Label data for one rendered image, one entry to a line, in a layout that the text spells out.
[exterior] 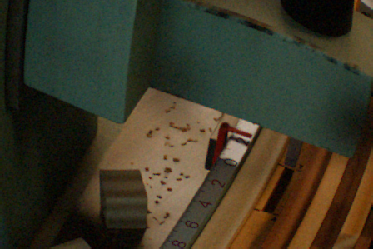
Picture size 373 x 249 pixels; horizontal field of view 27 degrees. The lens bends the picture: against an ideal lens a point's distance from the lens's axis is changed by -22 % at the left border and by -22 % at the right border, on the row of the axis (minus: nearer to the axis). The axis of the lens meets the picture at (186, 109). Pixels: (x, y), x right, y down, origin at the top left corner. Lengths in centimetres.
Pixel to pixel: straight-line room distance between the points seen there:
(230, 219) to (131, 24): 14
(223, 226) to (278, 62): 11
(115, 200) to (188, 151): 12
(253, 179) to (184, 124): 26
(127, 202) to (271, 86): 22
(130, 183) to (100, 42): 23
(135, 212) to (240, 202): 17
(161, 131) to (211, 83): 29
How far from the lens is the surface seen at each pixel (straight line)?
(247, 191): 56
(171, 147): 80
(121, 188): 70
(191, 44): 51
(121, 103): 51
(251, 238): 55
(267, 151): 59
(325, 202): 55
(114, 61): 49
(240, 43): 50
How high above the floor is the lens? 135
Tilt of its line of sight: 42 degrees down
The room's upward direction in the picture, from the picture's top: 8 degrees clockwise
